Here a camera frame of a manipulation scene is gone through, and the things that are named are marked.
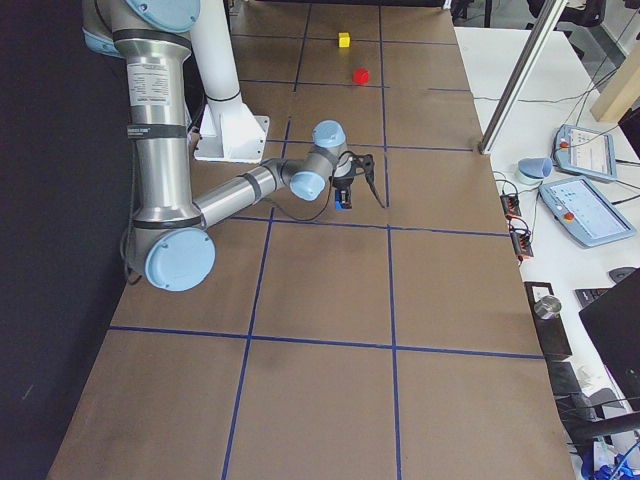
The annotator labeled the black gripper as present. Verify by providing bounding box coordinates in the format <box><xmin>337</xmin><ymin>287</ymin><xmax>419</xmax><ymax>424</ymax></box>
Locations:
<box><xmin>332</xmin><ymin>152</ymin><xmax>354</xmax><ymax>208</ymax></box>

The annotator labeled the red wooden block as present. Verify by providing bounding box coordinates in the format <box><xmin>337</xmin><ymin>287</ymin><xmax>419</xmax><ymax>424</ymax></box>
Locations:
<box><xmin>352</xmin><ymin>68</ymin><xmax>370</xmax><ymax>86</ymax></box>

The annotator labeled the yellow wooden block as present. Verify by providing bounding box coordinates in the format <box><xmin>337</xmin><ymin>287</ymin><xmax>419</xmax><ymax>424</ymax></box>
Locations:
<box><xmin>338</xmin><ymin>32</ymin><xmax>351</xmax><ymax>48</ymax></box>

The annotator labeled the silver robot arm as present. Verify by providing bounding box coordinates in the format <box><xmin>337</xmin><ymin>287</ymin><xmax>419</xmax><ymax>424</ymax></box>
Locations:
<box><xmin>82</xmin><ymin>1</ymin><xmax>355</xmax><ymax>291</ymax></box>

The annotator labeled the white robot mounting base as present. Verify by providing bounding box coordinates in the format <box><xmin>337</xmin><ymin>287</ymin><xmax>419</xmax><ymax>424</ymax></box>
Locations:
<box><xmin>190</xmin><ymin>1</ymin><xmax>269</xmax><ymax>163</ymax></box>

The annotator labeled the blue joint cap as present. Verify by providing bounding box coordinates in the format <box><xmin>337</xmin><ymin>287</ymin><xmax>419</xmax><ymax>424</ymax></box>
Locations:
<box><xmin>517</xmin><ymin>157</ymin><xmax>554</xmax><ymax>180</ymax></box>

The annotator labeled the near teach pendant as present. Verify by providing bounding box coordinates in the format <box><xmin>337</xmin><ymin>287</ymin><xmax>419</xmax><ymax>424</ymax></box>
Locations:
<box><xmin>539</xmin><ymin>176</ymin><xmax>637</xmax><ymax>248</ymax></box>

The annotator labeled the teach pendant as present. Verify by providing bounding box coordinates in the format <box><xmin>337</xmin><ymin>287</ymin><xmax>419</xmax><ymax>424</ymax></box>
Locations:
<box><xmin>539</xmin><ymin>176</ymin><xmax>637</xmax><ymax>248</ymax></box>
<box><xmin>552</xmin><ymin>124</ymin><xmax>618</xmax><ymax>182</ymax></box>

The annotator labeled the metal cylinder weight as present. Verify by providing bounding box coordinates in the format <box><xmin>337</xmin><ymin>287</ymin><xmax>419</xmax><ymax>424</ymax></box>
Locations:
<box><xmin>533</xmin><ymin>295</ymin><xmax>562</xmax><ymax>320</ymax></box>

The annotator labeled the far teach pendant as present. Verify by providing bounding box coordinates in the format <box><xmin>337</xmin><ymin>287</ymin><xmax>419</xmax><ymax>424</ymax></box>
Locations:
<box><xmin>552</xmin><ymin>124</ymin><xmax>618</xmax><ymax>182</ymax></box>

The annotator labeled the black box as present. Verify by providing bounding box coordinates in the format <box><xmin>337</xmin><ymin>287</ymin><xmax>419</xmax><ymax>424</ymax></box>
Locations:
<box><xmin>524</xmin><ymin>281</ymin><xmax>572</xmax><ymax>361</ymax></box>

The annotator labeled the wooden board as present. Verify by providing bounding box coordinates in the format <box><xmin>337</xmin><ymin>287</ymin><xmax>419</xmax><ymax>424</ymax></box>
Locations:
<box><xmin>591</xmin><ymin>44</ymin><xmax>639</xmax><ymax>123</ymax></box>

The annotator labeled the black laptop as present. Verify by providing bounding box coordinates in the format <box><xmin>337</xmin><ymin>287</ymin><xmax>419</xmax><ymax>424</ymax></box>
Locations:
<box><xmin>579</xmin><ymin>269</ymin><xmax>639</xmax><ymax>397</ymax></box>

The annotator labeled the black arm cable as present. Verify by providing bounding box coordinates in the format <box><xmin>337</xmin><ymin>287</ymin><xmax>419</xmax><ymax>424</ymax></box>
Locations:
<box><xmin>272</xmin><ymin>152</ymin><xmax>389</xmax><ymax>222</ymax></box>

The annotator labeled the aluminium frame post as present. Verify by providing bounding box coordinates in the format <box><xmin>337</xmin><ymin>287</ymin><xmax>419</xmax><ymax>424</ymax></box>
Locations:
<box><xmin>478</xmin><ymin>0</ymin><xmax>567</xmax><ymax>154</ymax></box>

